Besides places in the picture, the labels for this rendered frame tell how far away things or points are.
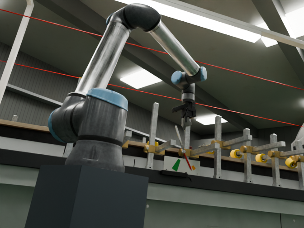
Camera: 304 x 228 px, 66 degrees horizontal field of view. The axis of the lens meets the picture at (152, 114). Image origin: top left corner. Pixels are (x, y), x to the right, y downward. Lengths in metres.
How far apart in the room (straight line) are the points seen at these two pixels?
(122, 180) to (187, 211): 1.20
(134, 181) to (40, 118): 5.42
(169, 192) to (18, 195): 0.94
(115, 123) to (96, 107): 0.08
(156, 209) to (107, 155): 1.11
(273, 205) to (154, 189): 0.91
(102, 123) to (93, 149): 0.09
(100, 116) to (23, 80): 5.42
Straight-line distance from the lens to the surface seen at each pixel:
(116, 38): 1.16
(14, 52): 2.88
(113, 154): 0.73
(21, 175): 1.52
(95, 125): 0.75
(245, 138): 1.57
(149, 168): 1.53
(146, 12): 1.20
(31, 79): 6.19
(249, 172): 1.88
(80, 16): 4.16
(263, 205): 1.96
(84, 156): 0.72
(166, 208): 1.80
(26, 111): 5.98
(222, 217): 2.00
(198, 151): 1.53
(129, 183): 0.72
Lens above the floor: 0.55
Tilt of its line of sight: 19 degrees up
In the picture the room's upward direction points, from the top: 6 degrees clockwise
